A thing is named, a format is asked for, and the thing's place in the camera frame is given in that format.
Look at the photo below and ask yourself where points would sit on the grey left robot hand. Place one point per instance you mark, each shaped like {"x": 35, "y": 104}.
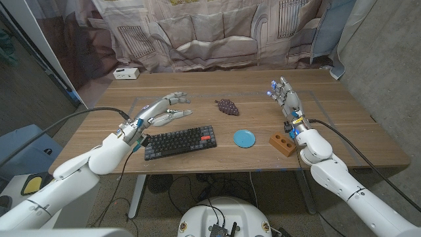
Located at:
{"x": 154, "y": 110}

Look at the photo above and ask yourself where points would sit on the white robot torso edge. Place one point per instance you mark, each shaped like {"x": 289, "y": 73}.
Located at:
{"x": 65, "y": 233}

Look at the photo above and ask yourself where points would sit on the black module on robot base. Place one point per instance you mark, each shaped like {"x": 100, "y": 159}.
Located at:
{"x": 218, "y": 230}

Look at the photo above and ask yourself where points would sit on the blue round dish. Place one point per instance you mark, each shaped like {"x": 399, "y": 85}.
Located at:
{"x": 244, "y": 138}

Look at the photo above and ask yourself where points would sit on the white power socket box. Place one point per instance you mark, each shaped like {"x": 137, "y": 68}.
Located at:
{"x": 126, "y": 73}

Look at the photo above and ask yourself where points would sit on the printed sofa backdrop cloth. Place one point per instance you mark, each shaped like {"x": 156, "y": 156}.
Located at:
{"x": 210, "y": 33}

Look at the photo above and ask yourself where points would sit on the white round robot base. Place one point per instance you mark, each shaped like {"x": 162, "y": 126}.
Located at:
{"x": 223, "y": 214}

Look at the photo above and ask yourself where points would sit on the white table leg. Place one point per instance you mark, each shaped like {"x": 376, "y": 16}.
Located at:
{"x": 136, "y": 197}

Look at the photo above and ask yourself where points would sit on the black round floor fan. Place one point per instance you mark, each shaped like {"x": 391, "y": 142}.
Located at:
{"x": 160, "y": 184}

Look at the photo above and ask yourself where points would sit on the purple toy grape bunch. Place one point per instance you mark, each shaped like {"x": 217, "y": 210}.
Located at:
{"x": 228, "y": 107}

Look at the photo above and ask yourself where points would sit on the blue plastic bin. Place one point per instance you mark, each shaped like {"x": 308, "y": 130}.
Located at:
{"x": 23, "y": 148}

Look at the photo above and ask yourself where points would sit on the yellow black foot pedal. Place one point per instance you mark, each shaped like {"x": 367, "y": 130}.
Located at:
{"x": 33, "y": 185}

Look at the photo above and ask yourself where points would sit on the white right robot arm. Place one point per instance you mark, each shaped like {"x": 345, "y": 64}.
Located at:
{"x": 332, "y": 177}

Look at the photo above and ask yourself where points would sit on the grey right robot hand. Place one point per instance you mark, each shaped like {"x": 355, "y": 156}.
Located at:
{"x": 292, "y": 103}

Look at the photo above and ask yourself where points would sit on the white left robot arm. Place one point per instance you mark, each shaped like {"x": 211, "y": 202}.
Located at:
{"x": 75, "y": 177}

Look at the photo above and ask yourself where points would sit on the grey table leg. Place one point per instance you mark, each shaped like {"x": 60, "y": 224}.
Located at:
{"x": 306, "y": 197}

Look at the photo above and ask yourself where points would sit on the white wall panel edge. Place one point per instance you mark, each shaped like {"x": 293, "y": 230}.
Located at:
{"x": 34, "y": 33}

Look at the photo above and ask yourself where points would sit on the black keyboard with red key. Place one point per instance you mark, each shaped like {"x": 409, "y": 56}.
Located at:
{"x": 184, "y": 141}

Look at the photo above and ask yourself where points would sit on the brown block with three holes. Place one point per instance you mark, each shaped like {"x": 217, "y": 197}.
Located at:
{"x": 282, "y": 143}

